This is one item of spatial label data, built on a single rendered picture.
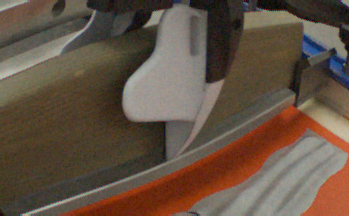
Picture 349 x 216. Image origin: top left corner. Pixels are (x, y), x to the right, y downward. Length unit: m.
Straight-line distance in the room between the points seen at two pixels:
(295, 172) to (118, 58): 0.18
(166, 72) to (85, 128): 0.05
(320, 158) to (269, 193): 0.09
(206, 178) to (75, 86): 0.15
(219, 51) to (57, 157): 0.10
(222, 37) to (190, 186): 0.13
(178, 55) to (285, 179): 0.14
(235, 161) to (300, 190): 0.08
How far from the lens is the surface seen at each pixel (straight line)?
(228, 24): 0.27
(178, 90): 0.28
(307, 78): 0.46
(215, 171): 0.39
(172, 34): 0.27
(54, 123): 0.26
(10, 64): 0.45
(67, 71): 0.26
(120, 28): 0.32
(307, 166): 0.41
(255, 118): 0.38
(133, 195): 0.35
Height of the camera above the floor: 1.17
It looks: 27 degrees down
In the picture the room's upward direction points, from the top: 9 degrees clockwise
